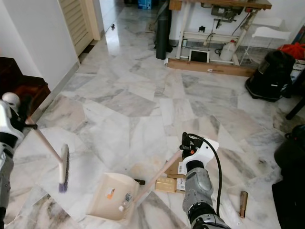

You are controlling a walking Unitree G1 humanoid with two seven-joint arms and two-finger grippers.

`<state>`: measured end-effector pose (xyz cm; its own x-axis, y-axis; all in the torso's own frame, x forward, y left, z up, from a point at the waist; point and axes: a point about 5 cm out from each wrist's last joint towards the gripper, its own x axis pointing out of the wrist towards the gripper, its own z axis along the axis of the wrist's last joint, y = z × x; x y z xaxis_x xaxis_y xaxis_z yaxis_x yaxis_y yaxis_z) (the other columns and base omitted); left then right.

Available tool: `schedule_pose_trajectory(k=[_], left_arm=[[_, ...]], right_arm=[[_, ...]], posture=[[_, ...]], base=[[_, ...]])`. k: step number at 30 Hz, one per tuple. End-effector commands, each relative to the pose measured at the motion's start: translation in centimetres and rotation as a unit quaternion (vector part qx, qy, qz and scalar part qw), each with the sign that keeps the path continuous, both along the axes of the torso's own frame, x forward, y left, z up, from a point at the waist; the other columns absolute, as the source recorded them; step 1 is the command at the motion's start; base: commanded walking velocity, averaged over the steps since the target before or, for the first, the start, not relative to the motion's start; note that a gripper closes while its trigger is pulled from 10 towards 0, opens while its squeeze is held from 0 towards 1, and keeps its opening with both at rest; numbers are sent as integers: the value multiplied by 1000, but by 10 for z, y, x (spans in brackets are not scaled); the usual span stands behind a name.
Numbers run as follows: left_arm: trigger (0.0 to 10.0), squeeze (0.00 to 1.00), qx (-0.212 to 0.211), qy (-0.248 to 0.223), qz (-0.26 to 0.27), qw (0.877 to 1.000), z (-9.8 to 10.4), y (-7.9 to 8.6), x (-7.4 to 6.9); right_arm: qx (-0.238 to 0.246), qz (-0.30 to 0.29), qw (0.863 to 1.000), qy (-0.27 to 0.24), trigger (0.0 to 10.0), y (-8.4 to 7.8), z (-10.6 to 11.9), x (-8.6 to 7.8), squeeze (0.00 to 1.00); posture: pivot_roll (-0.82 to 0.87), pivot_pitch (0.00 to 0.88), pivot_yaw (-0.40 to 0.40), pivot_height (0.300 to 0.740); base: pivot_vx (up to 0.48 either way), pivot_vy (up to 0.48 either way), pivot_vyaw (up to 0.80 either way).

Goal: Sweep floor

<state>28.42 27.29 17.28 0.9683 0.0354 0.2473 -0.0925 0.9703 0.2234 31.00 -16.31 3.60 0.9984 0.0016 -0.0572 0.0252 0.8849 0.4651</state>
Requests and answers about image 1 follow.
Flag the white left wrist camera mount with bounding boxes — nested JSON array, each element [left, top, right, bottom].
[[0, 93, 29, 135]]

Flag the black chair leg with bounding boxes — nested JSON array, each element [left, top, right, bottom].
[[285, 94, 305, 120]]

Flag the beige long-handled dustpan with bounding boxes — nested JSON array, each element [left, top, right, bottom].
[[87, 149, 184, 222]]

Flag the flat cardboard box with label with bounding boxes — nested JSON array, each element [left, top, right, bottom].
[[164, 160, 186, 179]]

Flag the red cloth bundle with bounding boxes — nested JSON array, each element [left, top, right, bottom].
[[277, 42, 305, 61]]

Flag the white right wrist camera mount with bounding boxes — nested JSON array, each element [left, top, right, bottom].
[[191, 138, 219, 170]]

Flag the small brown cardboard box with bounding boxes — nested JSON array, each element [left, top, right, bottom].
[[154, 176, 186, 194]]

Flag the white-framed tablet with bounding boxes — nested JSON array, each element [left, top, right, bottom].
[[189, 49, 210, 63]]

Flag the brown cylinder piece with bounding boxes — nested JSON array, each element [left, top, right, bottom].
[[240, 190, 249, 219]]

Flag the pink-handled hand broom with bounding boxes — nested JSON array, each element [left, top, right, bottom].
[[26, 117, 71, 194]]

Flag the blue box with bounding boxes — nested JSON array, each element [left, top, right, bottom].
[[137, 0, 152, 10]]

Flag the beige louvred door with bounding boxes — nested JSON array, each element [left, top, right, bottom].
[[59, 0, 102, 55]]

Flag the grey motor under workbench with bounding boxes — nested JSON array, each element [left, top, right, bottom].
[[211, 4, 244, 22]]

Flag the long wooden plank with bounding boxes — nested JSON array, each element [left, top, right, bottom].
[[166, 58, 257, 78]]

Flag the black bulky vacuum bag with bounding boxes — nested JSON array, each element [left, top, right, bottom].
[[244, 49, 297, 103]]

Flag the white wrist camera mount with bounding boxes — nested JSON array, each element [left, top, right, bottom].
[[0, 93, 29, 135], [191, 138, 219, 170]]

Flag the dark wooden cabinet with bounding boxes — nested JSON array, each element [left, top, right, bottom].
[[0, 57, 51, 117]]

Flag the black rolled mat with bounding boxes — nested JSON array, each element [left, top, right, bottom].
[[155, 2, 172, 61]]

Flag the wooden-topped white workbench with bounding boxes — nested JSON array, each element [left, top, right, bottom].
[[167, 0, 273, 65]]

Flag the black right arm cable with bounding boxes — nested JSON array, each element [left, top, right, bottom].
[[186, 133, 223, 216]]

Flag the white plastic jug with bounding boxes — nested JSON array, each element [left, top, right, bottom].
[[219, 40, 237, 62]]

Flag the white wire rack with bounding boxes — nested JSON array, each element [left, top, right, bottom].
[[239, 26, 292, 65]]

